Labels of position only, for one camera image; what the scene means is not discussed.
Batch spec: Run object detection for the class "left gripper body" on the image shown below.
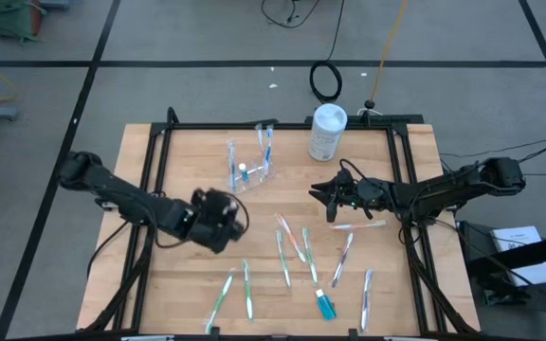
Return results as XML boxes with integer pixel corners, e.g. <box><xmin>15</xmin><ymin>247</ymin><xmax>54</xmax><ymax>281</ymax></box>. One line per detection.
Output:
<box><xmin>177</xmin><ymin>187</ymin><xmax>248</xmax><ymax>255</ymax></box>

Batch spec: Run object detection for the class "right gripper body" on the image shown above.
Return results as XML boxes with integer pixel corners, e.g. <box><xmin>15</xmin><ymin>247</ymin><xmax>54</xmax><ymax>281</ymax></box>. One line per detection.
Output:
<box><xmin>343</xmin><ymin>177</ymin><xmax>392</xmax><ymax>213</ymax></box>

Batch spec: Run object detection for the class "clear acrylic organizer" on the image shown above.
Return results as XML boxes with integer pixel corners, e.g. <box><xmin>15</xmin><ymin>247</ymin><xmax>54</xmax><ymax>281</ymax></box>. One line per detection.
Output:
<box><xmin>227</xmin><ymin>158</ymin><xmax>276</xmax><ymax>195</ymax></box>

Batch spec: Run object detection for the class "green toothbrush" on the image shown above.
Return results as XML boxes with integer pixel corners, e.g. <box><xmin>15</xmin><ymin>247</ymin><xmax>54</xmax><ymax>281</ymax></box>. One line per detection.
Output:
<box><xmin>242</xmin><ymin>258</ymin><xmax>254</xmax><ymax>322</ymax></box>
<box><xmin>275</xmin><ymin>230</ymin><xmax>292</xmax><ymax>289</ymax></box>
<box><xmin>205</xmin><ymin>267</ymin><xmax>236</xmax><ymax>335</ymax></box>
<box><xmin>300</xmin><ymin>226</ymin><xmax>319</xmax><ymax>288</ymax></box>

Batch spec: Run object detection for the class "white wipes canister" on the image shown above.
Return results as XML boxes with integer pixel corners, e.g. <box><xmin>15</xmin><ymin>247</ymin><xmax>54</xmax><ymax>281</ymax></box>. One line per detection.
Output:
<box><xmin>307</xmin><ymin>102</ymin><xmax>349</xmax><ymax>162</ymax></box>

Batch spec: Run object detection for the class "small black tripod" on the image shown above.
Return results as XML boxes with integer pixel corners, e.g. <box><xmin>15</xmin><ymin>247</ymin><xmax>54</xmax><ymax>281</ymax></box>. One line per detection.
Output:
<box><xmin>356</xmin><ymin>99</ymin><xmax>384</xmax><ymax>125</ymax></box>

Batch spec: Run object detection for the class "black side stand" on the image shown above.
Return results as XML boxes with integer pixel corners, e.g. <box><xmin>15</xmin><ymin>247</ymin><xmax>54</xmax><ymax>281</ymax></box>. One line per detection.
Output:
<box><xmin>457</xmin><ymin>220</ymin><xmax>546</xmax><ymax>318</ymax></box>

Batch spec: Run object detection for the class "white booklet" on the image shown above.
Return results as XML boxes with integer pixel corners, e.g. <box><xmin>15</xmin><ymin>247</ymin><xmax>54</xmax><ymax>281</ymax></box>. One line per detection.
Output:
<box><xmin>489</xmin><ymin>225</ymin><xmax>546</xmax><ymax>288</ymax></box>

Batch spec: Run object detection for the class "green bag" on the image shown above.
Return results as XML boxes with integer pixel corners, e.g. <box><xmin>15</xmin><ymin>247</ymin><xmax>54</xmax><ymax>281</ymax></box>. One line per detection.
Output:
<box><xmin>0</xmin><ymin>0</ymin><xmax>46</xmax><ymax>44</ymax></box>

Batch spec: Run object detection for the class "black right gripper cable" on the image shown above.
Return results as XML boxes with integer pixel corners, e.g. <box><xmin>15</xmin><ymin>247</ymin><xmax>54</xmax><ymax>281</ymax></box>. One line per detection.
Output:
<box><xmin>337</xmin><ymin>158</ymin><xmax>367</xmax><ymax>181</ymax></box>

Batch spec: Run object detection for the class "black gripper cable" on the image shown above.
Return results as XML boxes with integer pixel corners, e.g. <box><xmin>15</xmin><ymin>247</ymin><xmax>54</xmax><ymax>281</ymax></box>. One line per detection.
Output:
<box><xmin>337</xmin><ymin>158</ymin><xmax>367</xmax><ymax>181</ymax></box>
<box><xmin>232</xmin><ymin>191</ymin><xmax>251</xmax><ymax>236</ymax></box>

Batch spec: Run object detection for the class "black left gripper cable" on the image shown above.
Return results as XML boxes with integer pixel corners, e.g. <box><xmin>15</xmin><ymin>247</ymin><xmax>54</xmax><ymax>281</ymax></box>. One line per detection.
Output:
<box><xmin>232</xmin><ymin>191</ymin><xmax>251</xmax><ymax>236</ymax></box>

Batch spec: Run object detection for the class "coiled black cable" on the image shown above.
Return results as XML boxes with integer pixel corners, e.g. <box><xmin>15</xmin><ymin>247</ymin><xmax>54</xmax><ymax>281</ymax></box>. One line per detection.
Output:
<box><xmin>308</xmin><ymin>60</ymin><xmax>344</xmax><ymax>104</ymax></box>

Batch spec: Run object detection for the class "black left base cable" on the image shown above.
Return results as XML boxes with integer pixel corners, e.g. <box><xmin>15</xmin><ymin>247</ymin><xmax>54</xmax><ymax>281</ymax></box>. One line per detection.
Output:
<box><xmin>85</xmin><ymin>222</ymin><xmax>130</xmax><ymax>283</ymax></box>

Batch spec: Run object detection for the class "black floor power cable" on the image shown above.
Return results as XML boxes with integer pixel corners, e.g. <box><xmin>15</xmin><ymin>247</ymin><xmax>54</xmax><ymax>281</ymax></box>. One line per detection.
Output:
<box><xmin>438</xmin><ymin>135</ymin><xmax>546</xmax><ymax>177</ymax></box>

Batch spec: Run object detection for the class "yellow hanging cable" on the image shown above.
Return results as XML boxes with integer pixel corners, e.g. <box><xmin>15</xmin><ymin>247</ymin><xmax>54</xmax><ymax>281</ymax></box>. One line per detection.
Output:
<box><xmin>370</xmin><ymin>0</ymin><xmax>410</xmax><ymax>103</ymax></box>

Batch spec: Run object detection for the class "black hanging cable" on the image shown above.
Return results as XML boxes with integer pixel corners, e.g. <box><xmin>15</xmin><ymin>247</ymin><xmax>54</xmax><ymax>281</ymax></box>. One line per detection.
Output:
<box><xmin>324</xmin><ymin>0</ymin><xmax>348</xmax><ymax>65</ymax></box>

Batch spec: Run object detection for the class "black looped floor cable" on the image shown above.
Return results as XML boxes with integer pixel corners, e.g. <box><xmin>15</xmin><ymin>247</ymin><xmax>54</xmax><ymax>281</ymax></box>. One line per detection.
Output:
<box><xmin>260</xmin><ymin>0</ymin><xmax>322</xmax><ymax>29</ymax></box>

